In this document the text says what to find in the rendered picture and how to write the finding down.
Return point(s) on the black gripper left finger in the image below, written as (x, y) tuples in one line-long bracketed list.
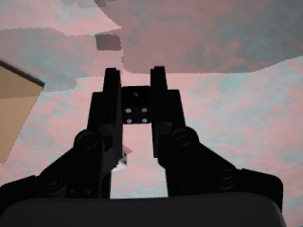
[(78, 173)]

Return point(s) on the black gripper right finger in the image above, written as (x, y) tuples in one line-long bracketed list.
[(193, 166)]

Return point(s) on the white die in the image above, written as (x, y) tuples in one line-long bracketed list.
[(122, 163)]

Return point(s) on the tan mat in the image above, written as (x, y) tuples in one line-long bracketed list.
[(18, 93)]

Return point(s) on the black die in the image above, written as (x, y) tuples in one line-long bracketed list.
[(136, 105)]

